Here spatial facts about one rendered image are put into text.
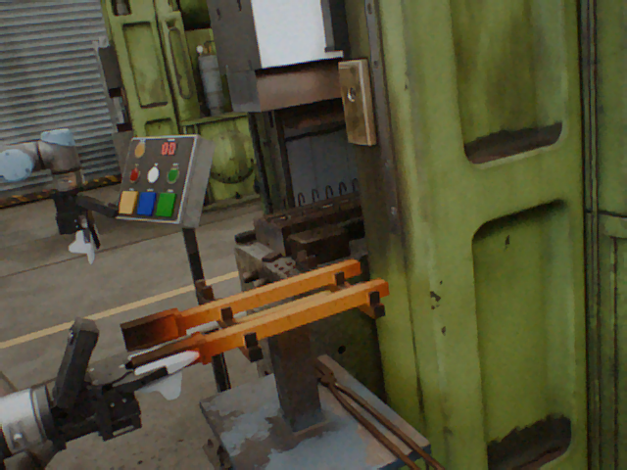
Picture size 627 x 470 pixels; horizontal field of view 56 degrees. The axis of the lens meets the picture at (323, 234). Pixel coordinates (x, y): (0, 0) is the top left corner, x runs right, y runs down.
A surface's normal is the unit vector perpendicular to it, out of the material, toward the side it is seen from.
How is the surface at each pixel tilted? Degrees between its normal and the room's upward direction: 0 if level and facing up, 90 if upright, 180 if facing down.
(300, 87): 90
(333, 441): 0
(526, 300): 90
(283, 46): 90
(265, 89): 90
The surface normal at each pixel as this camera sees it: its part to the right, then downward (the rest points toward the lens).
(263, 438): -0.15, -0.95
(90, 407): 0.44, 0.20
